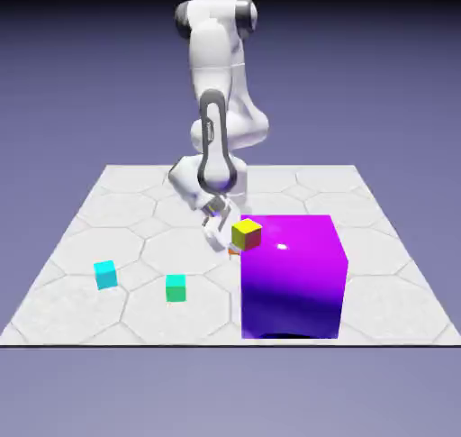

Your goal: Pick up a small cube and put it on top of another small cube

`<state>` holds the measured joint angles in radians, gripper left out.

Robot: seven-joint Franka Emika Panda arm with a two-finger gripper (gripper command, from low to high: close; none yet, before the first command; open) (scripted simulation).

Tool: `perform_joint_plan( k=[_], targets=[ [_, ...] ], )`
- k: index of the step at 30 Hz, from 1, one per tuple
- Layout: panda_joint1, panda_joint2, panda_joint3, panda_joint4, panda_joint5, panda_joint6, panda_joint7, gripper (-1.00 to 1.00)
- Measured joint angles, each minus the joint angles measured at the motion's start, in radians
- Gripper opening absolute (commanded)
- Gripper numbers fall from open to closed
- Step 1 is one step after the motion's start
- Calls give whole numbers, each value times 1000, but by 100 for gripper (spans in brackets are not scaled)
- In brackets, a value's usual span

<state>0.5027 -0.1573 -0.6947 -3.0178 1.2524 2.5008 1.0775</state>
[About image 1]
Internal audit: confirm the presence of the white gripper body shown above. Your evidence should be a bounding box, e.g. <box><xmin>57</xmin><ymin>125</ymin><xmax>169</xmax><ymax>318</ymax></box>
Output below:
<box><xmin>201</xmin><ymin>205</ymin><xmax>235</xmax><ymax>253</ymax></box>

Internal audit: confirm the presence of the small yellow cube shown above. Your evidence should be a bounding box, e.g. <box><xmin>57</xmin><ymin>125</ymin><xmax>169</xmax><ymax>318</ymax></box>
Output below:
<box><xmin>230</xmin><ymin>217</ymin><xmax>263</xmax><ymax>253</ymax></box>

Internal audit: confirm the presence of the small green cube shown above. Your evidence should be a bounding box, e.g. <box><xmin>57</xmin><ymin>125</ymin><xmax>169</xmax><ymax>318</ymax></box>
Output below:
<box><xmin>165</xmin><ymin>273</ymin><xmax>187</xmax><ymax>304</ymax></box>

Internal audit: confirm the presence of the small cyan cube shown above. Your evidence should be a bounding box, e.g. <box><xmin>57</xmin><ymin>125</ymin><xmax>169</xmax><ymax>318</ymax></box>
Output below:
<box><xmin>93</xmin><ymin>259</ymin><xmax>119</xmax><ymax>291</ymax></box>

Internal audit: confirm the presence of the large purple box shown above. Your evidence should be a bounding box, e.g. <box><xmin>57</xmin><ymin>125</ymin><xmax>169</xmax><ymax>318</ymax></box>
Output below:
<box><xmin>240</xmin><ymin>214</ymin><xmax>349</xmax><ymax>340</ymax></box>

